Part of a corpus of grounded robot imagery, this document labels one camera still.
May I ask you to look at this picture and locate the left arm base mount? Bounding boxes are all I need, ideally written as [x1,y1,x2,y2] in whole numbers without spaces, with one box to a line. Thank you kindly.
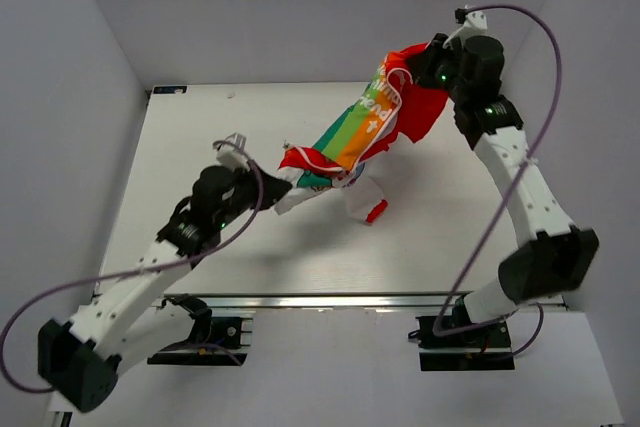
[146,295,253,367]

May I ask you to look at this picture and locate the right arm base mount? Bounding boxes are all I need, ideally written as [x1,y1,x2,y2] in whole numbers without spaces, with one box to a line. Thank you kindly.
[407,315,515,372]

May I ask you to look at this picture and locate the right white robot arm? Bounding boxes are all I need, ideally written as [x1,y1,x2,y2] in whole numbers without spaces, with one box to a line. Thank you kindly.
[409,33,599,346]

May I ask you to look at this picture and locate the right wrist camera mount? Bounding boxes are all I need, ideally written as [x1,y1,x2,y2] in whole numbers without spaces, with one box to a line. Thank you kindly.
[443,5,488,48]

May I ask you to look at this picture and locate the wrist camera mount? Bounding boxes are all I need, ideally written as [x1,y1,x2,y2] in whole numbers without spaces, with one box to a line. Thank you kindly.
[213,132,248,170]
[443,5,488,48]

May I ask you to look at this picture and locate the left blue corner label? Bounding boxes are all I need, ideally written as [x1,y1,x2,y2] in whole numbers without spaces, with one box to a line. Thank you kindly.
[152,85,187,95]

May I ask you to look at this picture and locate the colourful children's zip jacket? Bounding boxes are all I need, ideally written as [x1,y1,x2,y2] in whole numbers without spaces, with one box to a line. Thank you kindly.
[274,43,448,224]

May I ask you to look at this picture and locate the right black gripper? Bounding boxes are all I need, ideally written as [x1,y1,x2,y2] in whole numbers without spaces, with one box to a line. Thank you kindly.
[408,34,470,103]

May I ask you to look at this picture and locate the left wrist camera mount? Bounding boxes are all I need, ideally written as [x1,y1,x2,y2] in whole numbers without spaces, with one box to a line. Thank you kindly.
[213,132,248,170]

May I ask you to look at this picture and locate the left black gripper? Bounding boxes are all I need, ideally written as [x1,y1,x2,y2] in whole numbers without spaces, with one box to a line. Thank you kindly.
[216,160,290,228]

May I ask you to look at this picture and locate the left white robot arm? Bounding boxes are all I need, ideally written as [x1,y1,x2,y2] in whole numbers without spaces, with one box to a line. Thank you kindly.
[38,165,292,413]

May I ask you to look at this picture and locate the aluminium front rail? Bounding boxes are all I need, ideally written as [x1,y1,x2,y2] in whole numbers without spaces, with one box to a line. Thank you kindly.
[89,291,569,312]

